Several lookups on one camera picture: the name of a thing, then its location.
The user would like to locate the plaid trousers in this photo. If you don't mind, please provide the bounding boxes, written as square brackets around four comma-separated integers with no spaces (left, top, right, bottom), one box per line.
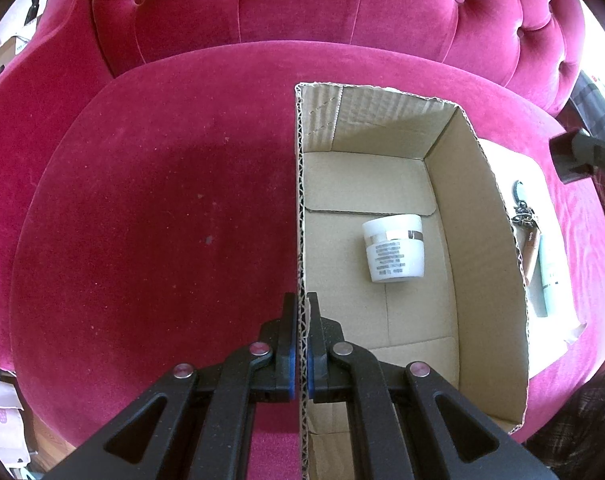
[526,367,605,480]

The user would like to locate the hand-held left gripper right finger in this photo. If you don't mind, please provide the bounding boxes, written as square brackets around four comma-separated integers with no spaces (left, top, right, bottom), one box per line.
[307,292,560,480]

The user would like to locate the white paper bag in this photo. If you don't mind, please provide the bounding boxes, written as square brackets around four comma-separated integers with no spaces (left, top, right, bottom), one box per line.
[0,365,29,467]

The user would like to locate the small cardboard boxes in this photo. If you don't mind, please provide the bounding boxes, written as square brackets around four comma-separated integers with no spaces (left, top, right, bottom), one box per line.
[0,32,30,63]

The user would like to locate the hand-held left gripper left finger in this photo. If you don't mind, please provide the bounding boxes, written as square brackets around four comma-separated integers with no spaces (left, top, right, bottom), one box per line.
[42,292,298,480]

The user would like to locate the keychain with round fob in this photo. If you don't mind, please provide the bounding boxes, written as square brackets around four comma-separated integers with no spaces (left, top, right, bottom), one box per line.
[511,177,539,228]

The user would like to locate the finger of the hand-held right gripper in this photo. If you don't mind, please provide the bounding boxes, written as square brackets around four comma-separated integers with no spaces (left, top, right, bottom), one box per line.
[549,129,605,184]

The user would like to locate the dark ribbed object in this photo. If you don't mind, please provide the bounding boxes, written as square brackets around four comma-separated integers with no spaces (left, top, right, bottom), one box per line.
[571,71,605,136]

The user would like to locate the pink velvet tufted armchair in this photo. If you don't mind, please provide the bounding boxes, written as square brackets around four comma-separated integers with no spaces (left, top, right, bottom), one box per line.
[0,0,605,480]

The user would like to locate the cardboard box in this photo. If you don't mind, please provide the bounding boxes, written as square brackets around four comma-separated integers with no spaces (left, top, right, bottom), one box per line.
[293,81,531,480]

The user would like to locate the brown cosmetic tube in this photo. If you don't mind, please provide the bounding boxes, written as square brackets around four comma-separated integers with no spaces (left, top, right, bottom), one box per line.
[521,230,541,284]

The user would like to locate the white cream jar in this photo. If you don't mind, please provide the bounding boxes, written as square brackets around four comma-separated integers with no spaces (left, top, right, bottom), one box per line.
[361,214,426,284]

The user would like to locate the white paper sheet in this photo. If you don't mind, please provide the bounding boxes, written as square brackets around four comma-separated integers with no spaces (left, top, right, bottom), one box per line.
[475,137,588,378]

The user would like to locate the pale green cosmetic bottle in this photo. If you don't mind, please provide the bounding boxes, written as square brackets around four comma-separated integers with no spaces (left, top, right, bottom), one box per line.
[534,232,559,318]

